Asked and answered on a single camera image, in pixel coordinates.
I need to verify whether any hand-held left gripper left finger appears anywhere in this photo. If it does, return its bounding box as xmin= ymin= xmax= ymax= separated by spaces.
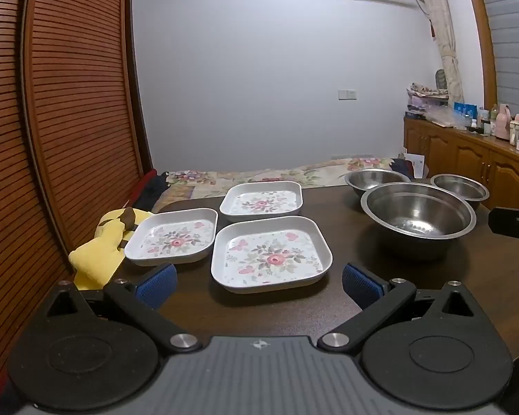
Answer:
xmin=35 ymin=263 xmax=203 ymax=352

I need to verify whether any floral blanket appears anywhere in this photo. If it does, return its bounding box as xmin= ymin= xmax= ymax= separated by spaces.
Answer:
xmin=153 ymin=156 xmax=409 ymax=213

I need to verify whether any cream patterned curtain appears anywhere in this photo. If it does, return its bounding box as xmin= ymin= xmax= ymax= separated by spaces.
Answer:
xmin=409 ymin=0 xmax=464 ymax=104

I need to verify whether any pink thermos bottle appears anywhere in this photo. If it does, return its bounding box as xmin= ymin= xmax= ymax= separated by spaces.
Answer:
xmin=495 ymin=104 xmax=512 ymax=140

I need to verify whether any dark navy blanket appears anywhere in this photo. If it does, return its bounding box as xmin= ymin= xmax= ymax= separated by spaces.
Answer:
xmin=389 ymin=158 xmax=416 ymax=181

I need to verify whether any blue box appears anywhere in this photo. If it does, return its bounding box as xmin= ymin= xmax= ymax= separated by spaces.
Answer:
xmin=453 ymin=103 xmax=479 ymax=128

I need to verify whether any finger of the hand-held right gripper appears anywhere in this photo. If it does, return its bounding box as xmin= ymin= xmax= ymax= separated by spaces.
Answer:
xmin=488 ymin=207 xmax=519 ymax=248

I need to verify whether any wooden cabinet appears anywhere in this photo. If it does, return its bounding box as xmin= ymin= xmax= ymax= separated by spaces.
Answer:
xmin=403 ymin=112 xmax=519 ymax=225

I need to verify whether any floral white square plate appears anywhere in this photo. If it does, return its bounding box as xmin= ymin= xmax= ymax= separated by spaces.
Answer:
xmin=211 ymin=215 xmax=333 ymax=294
xmin=219 ymin=181 xmax=304 ymax=222
xmin=125 ymin=207 xmax=219 ymax=267

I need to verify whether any wooden window frame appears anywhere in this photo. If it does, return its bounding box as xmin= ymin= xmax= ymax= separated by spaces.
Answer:
xmin=461 ymin=0 xmax=498 ymax=111

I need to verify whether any large stainless steel bowl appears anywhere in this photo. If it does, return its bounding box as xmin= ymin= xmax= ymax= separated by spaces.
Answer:
xmin=361 ymin=182 xmax=477 ymax=261

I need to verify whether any small stainless steel bowl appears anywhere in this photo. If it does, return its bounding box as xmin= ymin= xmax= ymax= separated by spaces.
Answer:
xmin=430 ymin=174 xmax=489 ymax=212

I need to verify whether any medium stainless steel bowl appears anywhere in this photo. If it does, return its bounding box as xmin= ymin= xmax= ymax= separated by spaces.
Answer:
xmin=345 ymin=169 xmax=411 ymax=203

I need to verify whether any yellow plush toy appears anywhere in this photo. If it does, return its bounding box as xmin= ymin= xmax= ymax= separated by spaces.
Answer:
xmin=68 ymin=207 xmax=154 ymax=291

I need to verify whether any clear plastic bag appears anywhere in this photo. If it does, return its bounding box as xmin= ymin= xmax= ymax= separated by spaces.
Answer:
xmin=426 ymin=108 xmax=457 ymax=128

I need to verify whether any pile of papers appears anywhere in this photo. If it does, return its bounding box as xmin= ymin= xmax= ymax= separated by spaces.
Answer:
xmin=406 ymin=82 xmax=450 ymax=122

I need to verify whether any wooden louvered wardrobe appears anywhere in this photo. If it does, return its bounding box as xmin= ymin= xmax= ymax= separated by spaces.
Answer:
xmin=0 ymin=0 xmax=156 ymax=398

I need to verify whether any red and dark cloth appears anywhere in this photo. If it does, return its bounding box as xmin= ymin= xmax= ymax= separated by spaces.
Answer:
xmin=121 ymin=171 xmax=170 ymax=213

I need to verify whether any white box beside cabinet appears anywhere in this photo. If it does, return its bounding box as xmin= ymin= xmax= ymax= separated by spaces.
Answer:
xmin=404 ymin=152 xmax=427 ymax=179

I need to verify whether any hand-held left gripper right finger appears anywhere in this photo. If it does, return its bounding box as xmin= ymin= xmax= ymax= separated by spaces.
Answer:
xmin=317 ymin=263 xmax=476 ymax=353

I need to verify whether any grey window blind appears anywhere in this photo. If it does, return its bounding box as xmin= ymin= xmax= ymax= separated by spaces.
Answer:
xmin=476 ymin=0 xmax=519 ymax=117

